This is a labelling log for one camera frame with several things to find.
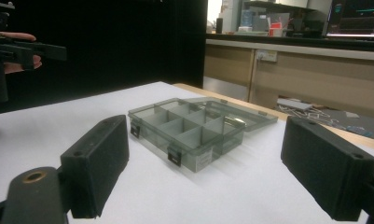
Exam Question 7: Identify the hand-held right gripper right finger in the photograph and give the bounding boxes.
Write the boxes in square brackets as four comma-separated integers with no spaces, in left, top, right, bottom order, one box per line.
[280,115,374,222]

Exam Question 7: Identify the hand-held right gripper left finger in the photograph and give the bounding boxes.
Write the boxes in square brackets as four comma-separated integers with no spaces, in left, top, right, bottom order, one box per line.
[60,114,131,219]

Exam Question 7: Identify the clear grey plastic organizer box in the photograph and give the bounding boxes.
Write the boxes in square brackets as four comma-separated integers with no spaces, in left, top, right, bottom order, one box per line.
[127,96,279,174]

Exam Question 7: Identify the blue floor object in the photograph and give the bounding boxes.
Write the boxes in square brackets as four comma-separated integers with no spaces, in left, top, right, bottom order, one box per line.
[345,124,374,138]

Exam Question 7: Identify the clutter on floor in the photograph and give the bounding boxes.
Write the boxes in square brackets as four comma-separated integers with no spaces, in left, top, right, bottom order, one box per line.
[279,105,333,126]

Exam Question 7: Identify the white table mat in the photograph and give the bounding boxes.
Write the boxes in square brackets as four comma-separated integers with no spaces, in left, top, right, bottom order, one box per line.
[0,81,374,224]

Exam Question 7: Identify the flat white box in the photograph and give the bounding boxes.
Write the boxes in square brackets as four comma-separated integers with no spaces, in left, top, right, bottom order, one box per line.
[276,97,313,112]

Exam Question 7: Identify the black curtain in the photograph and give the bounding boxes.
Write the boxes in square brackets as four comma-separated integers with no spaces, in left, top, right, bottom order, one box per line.
[0,0,209,115]

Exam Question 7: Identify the beige wooden counter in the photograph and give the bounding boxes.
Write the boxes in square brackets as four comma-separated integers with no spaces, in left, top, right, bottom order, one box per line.
[202,33,374,121]

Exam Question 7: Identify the red and white container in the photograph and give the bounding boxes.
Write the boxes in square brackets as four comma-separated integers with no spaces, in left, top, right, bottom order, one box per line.
[268,21,284,38]

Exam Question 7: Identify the computer monitor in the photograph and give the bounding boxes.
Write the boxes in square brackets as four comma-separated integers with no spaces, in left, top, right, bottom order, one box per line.
[326,0,374,40]

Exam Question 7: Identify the white wall socket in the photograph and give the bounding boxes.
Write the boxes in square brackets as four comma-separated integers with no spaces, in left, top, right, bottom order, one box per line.
[256,49,279,63]

